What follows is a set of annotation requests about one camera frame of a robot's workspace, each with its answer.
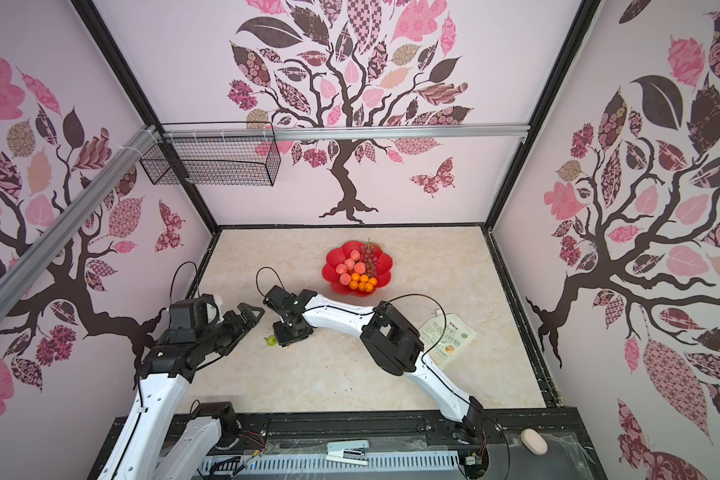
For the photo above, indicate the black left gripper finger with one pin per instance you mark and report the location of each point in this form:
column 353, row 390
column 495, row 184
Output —
column 250, row 315
column 240, row 342

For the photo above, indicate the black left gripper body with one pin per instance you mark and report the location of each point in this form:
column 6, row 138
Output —
column 219, row 336

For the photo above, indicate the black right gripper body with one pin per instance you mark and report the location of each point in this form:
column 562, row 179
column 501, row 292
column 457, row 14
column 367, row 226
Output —
column 288, row 334

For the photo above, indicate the red flower fruit bowl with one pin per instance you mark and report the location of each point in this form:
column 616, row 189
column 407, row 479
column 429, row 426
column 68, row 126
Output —
column 339, row 255

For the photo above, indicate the purple fake grape bunch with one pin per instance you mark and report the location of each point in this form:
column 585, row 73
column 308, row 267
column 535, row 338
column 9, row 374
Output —
column 370, row 253

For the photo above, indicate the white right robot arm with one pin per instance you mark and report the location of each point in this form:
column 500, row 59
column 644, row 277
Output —
column 391, row 340

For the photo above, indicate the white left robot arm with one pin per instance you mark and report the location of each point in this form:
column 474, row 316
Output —
column 136, row 452

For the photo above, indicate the green white food pouch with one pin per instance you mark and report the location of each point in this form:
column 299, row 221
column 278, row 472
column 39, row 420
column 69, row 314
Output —
column 446, row 338

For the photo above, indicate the black base platform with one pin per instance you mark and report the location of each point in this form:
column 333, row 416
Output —
column 501, row 454

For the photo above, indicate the black wire basket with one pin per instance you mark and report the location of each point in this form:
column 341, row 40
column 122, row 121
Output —
column 237, row 153

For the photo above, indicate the aluminium rail bar back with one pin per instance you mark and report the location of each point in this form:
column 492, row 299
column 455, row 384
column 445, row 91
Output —
column 348, row 132

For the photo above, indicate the aluminium rail bar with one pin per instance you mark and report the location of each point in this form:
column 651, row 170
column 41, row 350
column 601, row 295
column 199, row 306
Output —
column 348, row 132
column 40, row 254

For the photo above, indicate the white slotted cable duct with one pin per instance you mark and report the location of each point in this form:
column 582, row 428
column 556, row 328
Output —
column 386, row 465

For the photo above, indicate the aluminium rail bar left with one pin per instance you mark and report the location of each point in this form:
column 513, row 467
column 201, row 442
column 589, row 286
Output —
column 40, row 254

